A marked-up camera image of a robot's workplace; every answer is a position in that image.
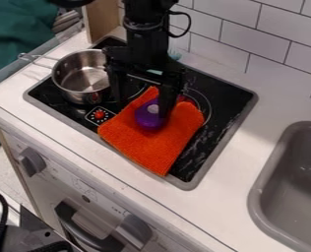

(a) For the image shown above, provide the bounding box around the silver pot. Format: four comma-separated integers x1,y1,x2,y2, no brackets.
17,48,120,106

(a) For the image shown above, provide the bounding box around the orange cloth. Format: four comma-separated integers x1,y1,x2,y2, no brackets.
95,86,206,177

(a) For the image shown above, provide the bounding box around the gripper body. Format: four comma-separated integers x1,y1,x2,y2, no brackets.
101,44,186,87

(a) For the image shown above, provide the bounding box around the purple toy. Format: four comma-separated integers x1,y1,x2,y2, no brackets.
133,99,169,130

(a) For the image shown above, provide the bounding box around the toy sink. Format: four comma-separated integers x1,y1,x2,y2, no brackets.
246,120,311,252

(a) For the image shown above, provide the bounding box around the toy stove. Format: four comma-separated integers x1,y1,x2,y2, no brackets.
23,35,260,192

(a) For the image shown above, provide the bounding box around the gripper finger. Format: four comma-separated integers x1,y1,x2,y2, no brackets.
105,64,131,110
155,78,186,120

